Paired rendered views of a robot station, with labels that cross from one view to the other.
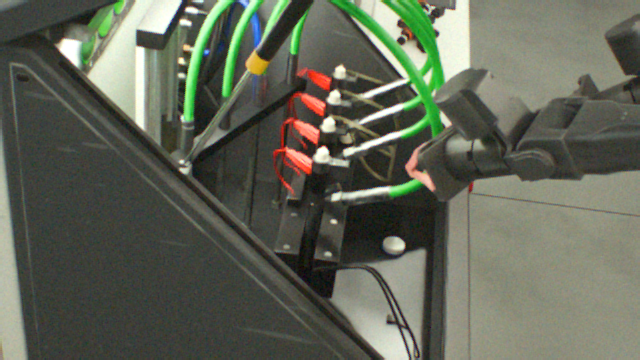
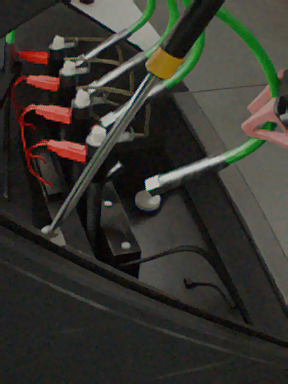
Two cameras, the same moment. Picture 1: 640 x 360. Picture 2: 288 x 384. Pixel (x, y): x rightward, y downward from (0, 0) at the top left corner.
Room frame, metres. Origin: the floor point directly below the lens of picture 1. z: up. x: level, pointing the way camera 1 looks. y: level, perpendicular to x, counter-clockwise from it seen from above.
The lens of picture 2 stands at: (0.38, 0.26, 1.73)
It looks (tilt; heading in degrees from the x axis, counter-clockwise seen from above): 42 degrees down; 336
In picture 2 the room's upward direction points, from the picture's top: 6 degrees clockwise
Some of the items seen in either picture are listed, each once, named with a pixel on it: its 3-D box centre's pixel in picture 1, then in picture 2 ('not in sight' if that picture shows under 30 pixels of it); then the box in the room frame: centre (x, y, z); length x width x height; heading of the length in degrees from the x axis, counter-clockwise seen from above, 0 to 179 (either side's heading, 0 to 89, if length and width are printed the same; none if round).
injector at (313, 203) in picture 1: (320, 214); (102, 202); (1.08, 0.00, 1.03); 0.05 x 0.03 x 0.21; 89
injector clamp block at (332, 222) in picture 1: (314, 222); (69, 207); (1.20, 0.01, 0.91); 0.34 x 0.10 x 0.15; 179
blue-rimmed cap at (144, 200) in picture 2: (393, 246); (147, 201); (1.25, -0.14, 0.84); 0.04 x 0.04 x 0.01
